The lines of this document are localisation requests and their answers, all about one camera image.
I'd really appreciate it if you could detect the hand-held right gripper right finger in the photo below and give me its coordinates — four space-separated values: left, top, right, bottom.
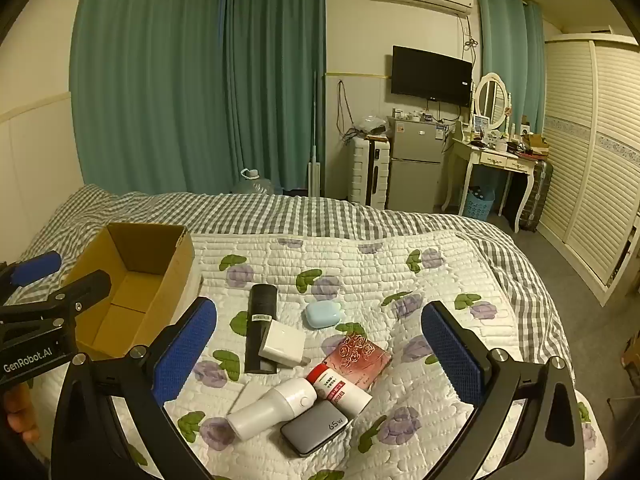
420 301 586 480

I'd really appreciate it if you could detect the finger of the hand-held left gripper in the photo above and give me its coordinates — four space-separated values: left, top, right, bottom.
0 269 113 322
0 251 63 292

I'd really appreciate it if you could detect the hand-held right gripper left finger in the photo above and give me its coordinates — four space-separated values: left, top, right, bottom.
50 296 218 480

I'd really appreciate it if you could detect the brown cardboard box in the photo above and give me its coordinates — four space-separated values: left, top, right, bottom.
60 222 196 361

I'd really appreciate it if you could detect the black cylinder tube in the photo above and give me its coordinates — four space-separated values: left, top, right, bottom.
244 283 278 375

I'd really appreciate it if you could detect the light blue earbuds case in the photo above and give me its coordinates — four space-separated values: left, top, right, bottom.
305 300 342 330

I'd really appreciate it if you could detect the person's left hand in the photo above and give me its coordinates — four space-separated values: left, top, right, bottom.
2 385 41 438

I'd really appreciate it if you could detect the pink floral flat box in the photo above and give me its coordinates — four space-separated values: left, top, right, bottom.
322 332 393 392

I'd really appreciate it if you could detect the white charger cube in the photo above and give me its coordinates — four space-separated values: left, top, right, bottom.
258 321 307 367

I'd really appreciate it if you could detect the white floral quilt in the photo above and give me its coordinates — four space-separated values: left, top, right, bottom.
30 232 598 480

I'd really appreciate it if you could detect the white cylindrical handheld device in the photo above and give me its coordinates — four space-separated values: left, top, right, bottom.
226 377 319 442

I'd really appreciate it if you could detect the white bottle red label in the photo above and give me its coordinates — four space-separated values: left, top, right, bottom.
306 364 373 418

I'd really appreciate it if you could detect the grey power bank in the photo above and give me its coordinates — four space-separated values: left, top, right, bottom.
280 401 349 458

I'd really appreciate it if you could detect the blue laundry basket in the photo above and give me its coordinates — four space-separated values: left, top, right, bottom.
461 186 497 220

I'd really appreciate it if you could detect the grey checked bed sheet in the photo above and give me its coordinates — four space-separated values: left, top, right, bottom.
12 184 576 396

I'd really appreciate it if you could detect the clear water jug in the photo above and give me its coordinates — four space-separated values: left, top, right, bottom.
231 167 275 196

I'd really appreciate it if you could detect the dark suitcase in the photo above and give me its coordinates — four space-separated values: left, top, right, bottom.
515 157 554 233

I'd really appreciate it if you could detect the silver small fridge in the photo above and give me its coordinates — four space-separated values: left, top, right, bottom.
385 116 446 213

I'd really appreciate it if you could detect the white dressing table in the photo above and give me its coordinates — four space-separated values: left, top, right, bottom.
440 132 543 233

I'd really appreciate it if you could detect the white ribbed suitcase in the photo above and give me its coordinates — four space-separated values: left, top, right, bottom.
347 136 391 207

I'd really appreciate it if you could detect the wide green curtain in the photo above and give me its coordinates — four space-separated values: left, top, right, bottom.
70 0 328 196

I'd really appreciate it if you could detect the white mop pole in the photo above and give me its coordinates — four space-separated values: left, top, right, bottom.
305 70 326 198

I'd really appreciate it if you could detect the cream louvred wardrobe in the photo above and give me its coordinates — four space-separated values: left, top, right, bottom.
537 32 640 306

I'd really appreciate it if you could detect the white plastic bag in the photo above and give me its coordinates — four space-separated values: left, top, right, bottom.
352 114 388 137

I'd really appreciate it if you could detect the white oval mirror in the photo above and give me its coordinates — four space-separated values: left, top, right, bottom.
474 72 512 131

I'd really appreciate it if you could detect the narrow green curtain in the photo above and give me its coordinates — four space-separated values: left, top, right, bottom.
475 0 546 136

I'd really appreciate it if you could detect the black hanging cable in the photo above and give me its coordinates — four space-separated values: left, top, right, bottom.
336 79 357 143

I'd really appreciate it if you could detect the black wall television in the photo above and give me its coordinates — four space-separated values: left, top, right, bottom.
390 45 474 108

